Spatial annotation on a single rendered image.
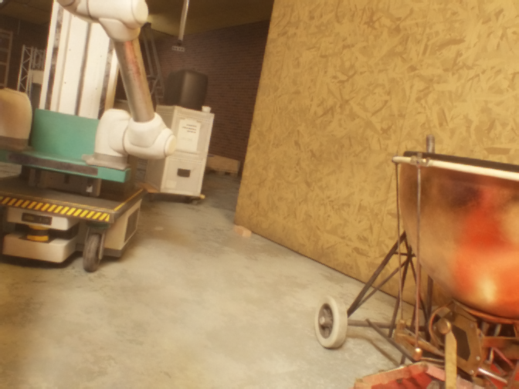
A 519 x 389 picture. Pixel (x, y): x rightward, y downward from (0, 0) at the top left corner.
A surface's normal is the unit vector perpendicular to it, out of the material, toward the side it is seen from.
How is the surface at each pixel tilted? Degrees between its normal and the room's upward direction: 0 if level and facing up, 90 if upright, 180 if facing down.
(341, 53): 90
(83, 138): 90
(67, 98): 90
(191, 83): 88
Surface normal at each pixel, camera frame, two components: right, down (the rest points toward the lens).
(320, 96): -0.80, -0.09
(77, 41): 0.07, 0.11
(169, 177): 0.45, 0.16
